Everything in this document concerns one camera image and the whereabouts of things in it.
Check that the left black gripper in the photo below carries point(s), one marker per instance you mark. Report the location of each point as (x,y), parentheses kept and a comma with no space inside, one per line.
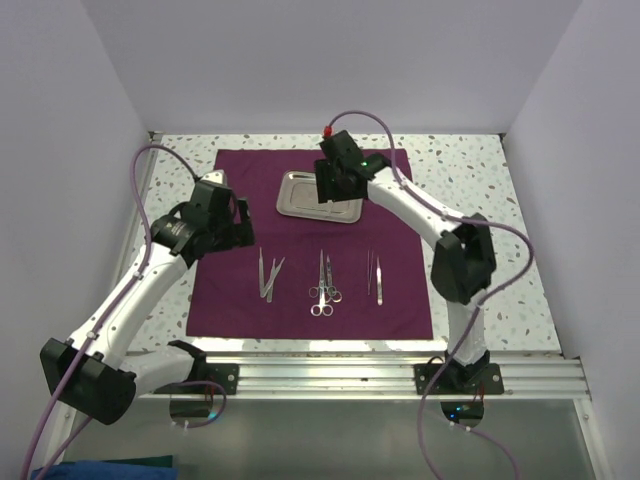
(239,233)

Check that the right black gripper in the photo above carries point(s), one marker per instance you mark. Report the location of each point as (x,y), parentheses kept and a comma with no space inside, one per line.
(327,191)

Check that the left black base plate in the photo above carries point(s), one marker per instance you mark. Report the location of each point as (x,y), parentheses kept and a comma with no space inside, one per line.
(224,374)

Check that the purple surgical cloth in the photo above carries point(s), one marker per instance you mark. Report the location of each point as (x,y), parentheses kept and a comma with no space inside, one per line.
(226,302)

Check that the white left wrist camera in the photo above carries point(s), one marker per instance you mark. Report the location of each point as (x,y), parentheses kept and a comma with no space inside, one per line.
(216,177)

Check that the thin steel tweezers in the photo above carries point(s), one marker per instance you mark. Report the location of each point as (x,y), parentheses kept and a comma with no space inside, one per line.
(369,269)

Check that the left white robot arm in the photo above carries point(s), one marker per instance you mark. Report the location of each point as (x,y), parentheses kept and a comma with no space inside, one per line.
(91,371)

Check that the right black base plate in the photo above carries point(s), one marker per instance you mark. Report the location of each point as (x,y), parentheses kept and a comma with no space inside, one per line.
(495,380)

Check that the green cloth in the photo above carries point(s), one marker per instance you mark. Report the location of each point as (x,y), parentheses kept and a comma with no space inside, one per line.
(164,461)

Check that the steel scalpel handle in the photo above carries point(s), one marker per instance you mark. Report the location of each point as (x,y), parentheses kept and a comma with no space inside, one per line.
(267,286)
(271,281)
(261,275)

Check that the steel scissors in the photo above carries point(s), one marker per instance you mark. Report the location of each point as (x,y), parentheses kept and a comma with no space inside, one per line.
(321,308)
(332,291)

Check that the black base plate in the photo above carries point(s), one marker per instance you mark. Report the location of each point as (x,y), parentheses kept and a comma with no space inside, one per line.
(224,374)
(495,380)

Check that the blue cloth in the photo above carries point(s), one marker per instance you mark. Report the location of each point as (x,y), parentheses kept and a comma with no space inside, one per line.
(92,470)

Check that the broad steel tweezers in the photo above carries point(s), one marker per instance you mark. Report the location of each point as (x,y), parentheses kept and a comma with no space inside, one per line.
(379,284)

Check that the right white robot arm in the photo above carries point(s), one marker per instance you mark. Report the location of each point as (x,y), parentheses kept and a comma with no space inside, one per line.
(463,254)

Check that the steel instrument tray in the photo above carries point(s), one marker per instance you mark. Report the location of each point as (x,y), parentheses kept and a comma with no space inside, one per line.
(297,198)

